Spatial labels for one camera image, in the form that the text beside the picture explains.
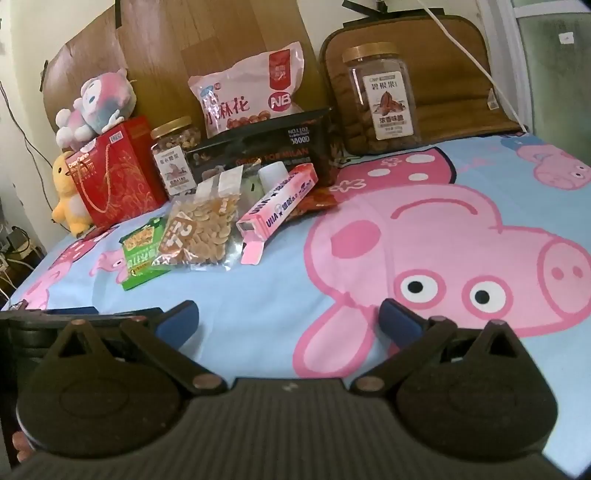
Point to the black power adapter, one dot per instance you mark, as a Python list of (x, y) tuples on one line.
[(18, 241)]

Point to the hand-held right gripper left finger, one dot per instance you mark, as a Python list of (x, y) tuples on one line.
[(178, 319)]

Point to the black cardboard box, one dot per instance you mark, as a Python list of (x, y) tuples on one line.
[(277, 147)]

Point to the yellow plush duck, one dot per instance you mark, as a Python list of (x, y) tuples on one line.
[(69, 203)]

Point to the long pink box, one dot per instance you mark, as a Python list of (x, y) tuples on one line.
[(277, 207)]

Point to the pecan jar with gold lid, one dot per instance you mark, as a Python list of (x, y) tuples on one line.
[(383, 92)]

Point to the pink and blue plush toy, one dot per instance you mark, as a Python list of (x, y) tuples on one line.
[(99, 104)]

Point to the large pink snack bag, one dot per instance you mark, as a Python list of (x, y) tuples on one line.
[(249, 97)]

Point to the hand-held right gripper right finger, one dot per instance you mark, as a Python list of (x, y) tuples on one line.
[(400, 321)]

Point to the cartoon pig printed blanket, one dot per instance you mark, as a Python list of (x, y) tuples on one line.
[(277, 286)]

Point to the person's left hand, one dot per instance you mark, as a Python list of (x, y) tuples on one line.
[(20, 444)]

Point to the wooden headboard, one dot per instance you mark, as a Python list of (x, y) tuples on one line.
[(221, 37)]

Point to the clear bag of cashews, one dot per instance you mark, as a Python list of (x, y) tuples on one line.
[(203, 226)]

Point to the frosted glass window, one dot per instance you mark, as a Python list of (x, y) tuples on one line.
[(554, 69)]

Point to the orange peanut snack packet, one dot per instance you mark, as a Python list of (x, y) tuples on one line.
[(323, 201)]

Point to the bright green snack packet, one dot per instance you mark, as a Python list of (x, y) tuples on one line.
[(138, 258)]

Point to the cashew jar with gold lid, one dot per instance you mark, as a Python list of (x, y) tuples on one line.
[(175, 157)]

